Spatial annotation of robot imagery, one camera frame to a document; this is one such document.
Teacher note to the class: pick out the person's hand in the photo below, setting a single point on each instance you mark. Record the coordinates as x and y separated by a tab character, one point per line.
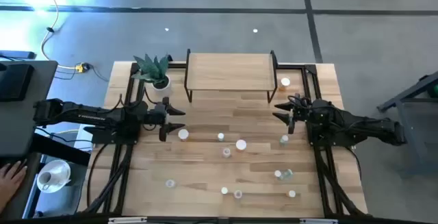
12	179

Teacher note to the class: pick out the yellow plug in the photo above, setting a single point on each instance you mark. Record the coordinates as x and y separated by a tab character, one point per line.
80	68

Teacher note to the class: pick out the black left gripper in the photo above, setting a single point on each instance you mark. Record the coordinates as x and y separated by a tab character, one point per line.
157	114

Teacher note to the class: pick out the grey metal trolley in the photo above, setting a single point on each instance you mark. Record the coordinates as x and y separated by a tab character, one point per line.
405	124

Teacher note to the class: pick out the silver metal bracket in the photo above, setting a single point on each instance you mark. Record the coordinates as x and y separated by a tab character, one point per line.
318	221
128	220

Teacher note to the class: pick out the black flat box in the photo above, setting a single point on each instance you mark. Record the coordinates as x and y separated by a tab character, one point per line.
15	81

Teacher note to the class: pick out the small orange pill bottle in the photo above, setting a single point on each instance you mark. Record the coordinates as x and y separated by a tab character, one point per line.
224	190
291	193
220	136

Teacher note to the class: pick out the wooden shelf black metal frame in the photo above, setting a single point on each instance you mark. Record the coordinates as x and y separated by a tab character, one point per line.
229	71

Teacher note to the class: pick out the teal pill bottle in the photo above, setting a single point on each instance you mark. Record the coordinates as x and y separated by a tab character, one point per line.
284	138
278	173
288	173

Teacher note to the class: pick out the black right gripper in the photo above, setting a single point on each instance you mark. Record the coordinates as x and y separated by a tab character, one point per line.
301	112

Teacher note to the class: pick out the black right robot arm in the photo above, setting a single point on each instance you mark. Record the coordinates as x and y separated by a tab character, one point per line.
359	123

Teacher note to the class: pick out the black aluminium rig frame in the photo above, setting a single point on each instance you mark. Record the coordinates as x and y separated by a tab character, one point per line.
134	68

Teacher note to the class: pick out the black slim bar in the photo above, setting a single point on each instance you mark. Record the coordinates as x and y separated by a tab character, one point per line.
17	55

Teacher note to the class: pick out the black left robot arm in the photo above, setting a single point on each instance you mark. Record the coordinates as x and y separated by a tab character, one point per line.
85	114

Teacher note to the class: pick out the clear pill bottle pink capsules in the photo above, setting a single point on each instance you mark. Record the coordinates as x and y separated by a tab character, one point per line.
226	152
170	183
237	194

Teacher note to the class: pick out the dark grey desk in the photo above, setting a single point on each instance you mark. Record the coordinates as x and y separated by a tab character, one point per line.
20	124

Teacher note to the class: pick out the white paper box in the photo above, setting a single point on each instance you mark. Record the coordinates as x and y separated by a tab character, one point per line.
81	140

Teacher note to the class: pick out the green plant in white pot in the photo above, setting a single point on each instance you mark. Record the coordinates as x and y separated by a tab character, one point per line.
152	69

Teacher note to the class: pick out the white cup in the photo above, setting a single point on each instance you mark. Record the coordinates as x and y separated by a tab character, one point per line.
44	179

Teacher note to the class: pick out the black desk crossbar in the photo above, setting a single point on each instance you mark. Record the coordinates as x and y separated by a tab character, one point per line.
61	150

